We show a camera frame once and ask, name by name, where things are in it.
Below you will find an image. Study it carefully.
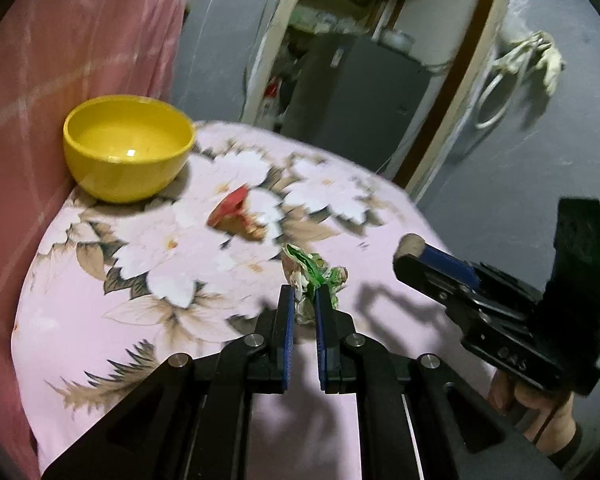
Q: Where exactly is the grey refrigerator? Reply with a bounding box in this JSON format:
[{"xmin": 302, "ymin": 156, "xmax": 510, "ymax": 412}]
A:
[{"xmin": 280, "ymin": 34, "xmax": 430, "ymax": 171}]

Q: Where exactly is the yellow bowl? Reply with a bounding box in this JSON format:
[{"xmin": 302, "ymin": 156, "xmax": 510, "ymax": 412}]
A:
[{"xmin": 62, "ymin": 96, "xmax": 196, "ymax": 204}]

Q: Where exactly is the green wrapper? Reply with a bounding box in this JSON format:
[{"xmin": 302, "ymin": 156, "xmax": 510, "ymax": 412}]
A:
[{"xmin": 280, "ymin": 243, "xmax": 349, "ymax": 325}]

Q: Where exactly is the pink checkered cloth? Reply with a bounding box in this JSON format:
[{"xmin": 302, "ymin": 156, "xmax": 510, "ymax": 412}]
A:
[{"xmin": 0, "ymin": 0, "xmax": 185, "ymax": 479}]

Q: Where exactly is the white hose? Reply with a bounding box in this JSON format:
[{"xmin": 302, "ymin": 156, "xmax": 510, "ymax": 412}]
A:
[{"xmin": 473, "ymin": 34, "xmax": 541, "ymax": 131}]

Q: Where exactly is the white rubber glove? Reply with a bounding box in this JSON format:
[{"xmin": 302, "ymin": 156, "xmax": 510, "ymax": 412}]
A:
[{"xmin": 529, "ymin": 30, "xmax": 566, "ymax": 98}]

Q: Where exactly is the red white sack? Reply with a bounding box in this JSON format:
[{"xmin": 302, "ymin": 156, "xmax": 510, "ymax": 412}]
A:
[{"xmin": 254, "ymin": 76, "xmax": 280, "ymax": 131}]

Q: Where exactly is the metal pot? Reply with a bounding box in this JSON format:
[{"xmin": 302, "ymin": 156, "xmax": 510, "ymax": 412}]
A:
[{"xmin": 378, "ymin": 27, "xmax": 415, "ymax": 55}]

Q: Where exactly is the right hand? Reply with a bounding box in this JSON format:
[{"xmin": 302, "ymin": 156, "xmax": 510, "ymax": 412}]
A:
[{"xmin": 486, "ymin": 370, "xmax": 582, "ymax": 470}]

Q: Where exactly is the pink floral tablecloth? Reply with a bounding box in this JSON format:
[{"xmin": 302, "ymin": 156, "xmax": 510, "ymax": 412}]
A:
[{"xmin": 12, "ymin": 122, "xmax": 492, "ymax": 469}]

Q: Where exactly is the red crumpled wrapper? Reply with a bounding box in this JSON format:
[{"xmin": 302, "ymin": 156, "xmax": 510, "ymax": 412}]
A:
[{"xmin": 207, "ymin": 185, "xmax": 268, "ymax": 242}]

